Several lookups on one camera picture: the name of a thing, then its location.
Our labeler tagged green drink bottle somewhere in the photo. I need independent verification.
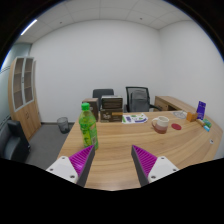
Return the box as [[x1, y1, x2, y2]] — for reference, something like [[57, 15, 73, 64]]
[[78, 102, 100, 151]]

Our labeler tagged white and maroon mug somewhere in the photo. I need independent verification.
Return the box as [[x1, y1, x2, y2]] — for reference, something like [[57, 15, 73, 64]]
[[151, 115, 171, 135]]

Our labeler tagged black mesh office chair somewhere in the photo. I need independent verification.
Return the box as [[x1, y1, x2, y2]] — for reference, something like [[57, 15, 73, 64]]
[[124, 86, 163, 113]]

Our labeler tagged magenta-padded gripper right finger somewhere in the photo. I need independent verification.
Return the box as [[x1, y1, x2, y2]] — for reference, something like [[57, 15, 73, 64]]
[[131, 144, 180, 187]]

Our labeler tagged wooden shelf cabinet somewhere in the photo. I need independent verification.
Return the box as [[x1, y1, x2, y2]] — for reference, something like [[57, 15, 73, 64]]
[[7, 56, 42, 141]]

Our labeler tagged long tan box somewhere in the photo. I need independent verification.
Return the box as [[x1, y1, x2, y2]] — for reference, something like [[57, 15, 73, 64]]
[[195, 118, 206, 128]]

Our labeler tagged black leather armchair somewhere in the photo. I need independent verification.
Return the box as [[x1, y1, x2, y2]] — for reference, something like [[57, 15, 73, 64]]
[[0, 119, 31, 163]]

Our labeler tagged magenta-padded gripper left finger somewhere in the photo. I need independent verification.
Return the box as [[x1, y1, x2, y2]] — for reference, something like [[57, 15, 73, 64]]
[[45, 144, 96, 188]]

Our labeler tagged long ceiling light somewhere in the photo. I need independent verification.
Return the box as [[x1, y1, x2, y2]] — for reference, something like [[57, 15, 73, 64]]
[[20, 19, 38, 36]]

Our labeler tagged wooden side desk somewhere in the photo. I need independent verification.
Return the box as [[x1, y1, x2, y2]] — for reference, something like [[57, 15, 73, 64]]
[[154, 95, 196, 113]]

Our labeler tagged printed paper sheet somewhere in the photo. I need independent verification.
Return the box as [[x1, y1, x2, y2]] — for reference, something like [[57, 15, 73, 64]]
[[121, 113, 149, 125]]

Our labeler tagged flat green box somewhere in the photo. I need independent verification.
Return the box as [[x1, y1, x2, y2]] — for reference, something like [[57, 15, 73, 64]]
[[202, 118, 213, 128]]

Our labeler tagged dark armless visitor chair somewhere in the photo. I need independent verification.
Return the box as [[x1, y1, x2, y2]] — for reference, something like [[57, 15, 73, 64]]
[[92, 88, 115, 109]]

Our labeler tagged dark brown printed carton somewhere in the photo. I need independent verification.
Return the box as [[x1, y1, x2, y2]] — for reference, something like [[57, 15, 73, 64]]
[[82, 97, 100, 122]]

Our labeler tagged brown cardboard carton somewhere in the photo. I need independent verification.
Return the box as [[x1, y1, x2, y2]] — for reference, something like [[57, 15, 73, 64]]
[[99, 108, 124, 123]]

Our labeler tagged purple standing pouch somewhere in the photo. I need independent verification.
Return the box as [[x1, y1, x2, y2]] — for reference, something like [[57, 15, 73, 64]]
[[196, 100, 207, 121]]

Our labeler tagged grey mesh waste bin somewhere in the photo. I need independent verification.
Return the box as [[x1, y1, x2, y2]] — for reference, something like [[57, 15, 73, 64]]
[[56, 116, 70, 134]]

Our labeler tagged black flat carton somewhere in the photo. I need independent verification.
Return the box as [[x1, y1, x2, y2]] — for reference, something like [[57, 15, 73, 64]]
[[100, 95, 124, 110]]

